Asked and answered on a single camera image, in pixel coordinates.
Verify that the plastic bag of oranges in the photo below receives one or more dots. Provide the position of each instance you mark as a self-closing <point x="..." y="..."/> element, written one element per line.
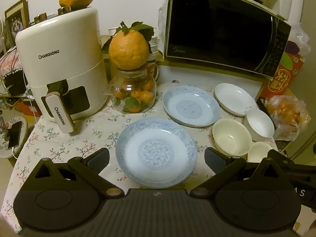
<point x="284" y="111"/>

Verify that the black smartphone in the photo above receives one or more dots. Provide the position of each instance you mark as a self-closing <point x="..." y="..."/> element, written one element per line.
<point x="15" y="134"/>

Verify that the round white stool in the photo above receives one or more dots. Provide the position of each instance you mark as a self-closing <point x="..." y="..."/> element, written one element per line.
<point x="5" y="150"/>

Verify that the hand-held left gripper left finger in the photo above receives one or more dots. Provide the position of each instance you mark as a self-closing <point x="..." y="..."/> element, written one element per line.
<point x="98" y="158"/>

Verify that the white air fryer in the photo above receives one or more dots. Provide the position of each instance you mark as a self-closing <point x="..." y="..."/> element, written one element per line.
<point x="61" y="54"/>

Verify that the picture frame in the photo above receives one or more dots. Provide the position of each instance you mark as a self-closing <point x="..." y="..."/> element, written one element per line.
<point x="14" y="22"/>

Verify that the white plate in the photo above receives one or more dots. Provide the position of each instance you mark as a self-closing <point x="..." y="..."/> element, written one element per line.
<point x="234" y="98"/>

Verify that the black microwave oven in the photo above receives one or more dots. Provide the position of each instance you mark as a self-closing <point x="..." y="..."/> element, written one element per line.
<point x="217" y="27"/>

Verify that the white box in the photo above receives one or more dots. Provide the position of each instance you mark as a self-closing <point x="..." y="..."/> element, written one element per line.
<point x="271" y="0"/>

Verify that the stacked white cups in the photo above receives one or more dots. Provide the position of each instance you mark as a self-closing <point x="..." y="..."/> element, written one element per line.
<point x="153" y="47"/>

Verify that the large leafy orange citrus fruit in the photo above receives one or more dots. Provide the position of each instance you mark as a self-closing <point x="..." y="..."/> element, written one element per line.
<point x="128" y="49"/>

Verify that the glass mug with red label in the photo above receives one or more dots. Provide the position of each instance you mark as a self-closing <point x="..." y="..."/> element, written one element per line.
<point x="151" y="70"/>

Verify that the blue patterned plate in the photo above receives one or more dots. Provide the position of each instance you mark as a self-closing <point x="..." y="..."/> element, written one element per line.
<point x="155" y="150"/>
<point x="190" y="106"/>

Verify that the white bowl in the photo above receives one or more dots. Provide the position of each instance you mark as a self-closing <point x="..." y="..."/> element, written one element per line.
<point x="259" y="123"/>

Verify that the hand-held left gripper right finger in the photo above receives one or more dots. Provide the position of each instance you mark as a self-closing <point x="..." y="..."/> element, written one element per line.
<point x="214" y="160"/>

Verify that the red gift box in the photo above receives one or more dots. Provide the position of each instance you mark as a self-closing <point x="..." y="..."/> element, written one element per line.
<point x="281" y="79"/>

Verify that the clear plastic bag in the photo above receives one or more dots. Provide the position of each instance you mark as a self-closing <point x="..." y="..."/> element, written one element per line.
<point x="301" y="38"/>

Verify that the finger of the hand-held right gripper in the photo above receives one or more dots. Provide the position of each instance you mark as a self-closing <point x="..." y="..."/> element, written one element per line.
<point x="286" y="164"/>

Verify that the cream bowl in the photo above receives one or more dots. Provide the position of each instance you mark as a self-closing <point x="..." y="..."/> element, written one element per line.
<point x="230" y="135"/>
<point x="258" y="150"/>

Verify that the glass jar of small oranges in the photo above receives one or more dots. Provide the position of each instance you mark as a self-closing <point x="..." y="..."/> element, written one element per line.
<point x="133" y="88"/>

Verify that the floral tablecloth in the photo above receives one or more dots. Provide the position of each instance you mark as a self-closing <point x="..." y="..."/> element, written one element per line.
<point x="74" y="140"/>

